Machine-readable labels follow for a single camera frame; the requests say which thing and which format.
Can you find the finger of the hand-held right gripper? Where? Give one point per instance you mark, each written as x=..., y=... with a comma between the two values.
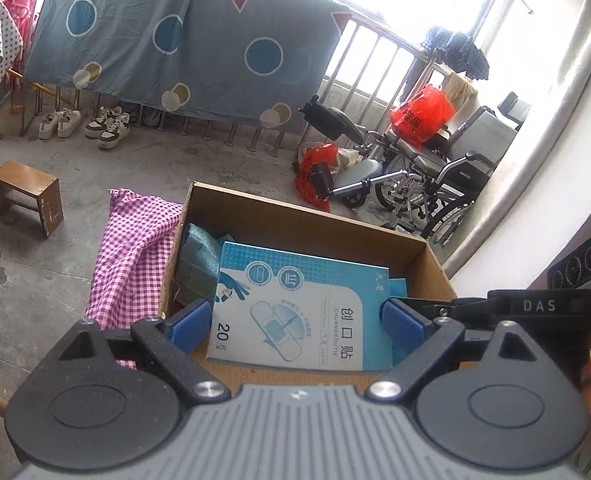
x=565, y=330

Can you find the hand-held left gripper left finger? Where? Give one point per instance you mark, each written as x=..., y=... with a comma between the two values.
x=191, y=321

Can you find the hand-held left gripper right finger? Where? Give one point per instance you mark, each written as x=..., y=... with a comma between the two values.
x=400, y=326

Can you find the blue bandage box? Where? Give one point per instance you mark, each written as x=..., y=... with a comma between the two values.
x=295, y=305

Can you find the brown cardboard box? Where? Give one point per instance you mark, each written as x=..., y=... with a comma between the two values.
x=300, y=225

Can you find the light blue flat box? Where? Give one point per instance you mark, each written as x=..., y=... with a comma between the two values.
x=399, y=287

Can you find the teal checked cloth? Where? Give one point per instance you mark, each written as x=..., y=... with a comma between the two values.
x=198, y=265

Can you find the pink checked cloth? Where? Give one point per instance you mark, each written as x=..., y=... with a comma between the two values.
x=130, y=260

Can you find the wheelchair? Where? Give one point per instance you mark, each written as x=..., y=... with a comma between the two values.
x=415, y=175

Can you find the white washing machine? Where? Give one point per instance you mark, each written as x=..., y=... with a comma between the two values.
x=485, y=135

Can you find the crumpled red plastic bag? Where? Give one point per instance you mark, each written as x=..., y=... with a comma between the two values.
x=308, y=175

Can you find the brown and white sneaker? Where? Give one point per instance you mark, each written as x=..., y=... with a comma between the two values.
x=115, y=132

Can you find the large red plastic bag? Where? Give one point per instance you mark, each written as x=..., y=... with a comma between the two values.
x=420, y=115

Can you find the small wooden stool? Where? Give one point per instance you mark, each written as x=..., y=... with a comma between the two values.
x=25, y=185

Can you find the cream towel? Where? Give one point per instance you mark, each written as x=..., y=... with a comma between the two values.
x=460, y=90

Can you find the white sneakers right pair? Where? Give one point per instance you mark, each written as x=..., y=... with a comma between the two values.
x=100, y=122

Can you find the dark plaid garment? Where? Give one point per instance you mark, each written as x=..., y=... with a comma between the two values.
x=458, y=50

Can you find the blue bedsheet with circles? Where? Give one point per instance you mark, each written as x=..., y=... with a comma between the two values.
x=200, y=60

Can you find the metal railing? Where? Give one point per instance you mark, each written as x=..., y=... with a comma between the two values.
x=375, y=55

